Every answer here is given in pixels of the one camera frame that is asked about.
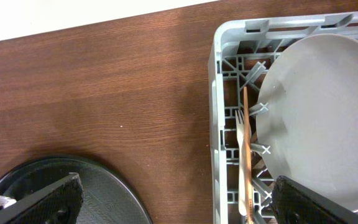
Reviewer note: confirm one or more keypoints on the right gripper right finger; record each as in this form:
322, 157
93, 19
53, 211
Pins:
294, 203

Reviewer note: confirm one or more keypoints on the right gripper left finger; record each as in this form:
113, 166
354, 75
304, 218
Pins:
59, 202

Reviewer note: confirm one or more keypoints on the wooden chopstick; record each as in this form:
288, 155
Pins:
248, 168

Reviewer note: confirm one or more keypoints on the grey plate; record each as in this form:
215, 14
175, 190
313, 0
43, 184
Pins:
311, 122

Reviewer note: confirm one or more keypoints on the white plastic fork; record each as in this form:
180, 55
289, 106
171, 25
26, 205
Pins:
240, 141

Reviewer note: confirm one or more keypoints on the grey dishwasher rack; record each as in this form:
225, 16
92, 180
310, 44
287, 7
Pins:
241, 55

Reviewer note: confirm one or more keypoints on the round black tray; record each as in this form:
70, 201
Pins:
107, 198

